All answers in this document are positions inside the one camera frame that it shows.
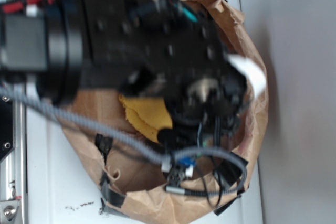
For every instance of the white paper tag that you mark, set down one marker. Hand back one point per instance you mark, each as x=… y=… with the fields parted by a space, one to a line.
x=251 y=71

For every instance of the brown paper bag tray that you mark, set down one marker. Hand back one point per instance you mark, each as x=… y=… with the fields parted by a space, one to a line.
x=138 y=186

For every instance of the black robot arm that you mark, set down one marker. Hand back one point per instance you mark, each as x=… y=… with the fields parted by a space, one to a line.
x=41 y=40

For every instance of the aluminium frame rail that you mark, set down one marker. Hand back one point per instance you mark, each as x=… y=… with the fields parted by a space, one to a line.
x=14 y=175

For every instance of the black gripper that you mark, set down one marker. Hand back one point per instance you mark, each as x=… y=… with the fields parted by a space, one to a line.
x=163 y=48

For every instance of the yellow knitted cloth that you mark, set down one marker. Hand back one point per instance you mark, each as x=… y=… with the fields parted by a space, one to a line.
x=147 y=115

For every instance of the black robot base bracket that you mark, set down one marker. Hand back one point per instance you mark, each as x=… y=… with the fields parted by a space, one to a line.
x=7 y=127

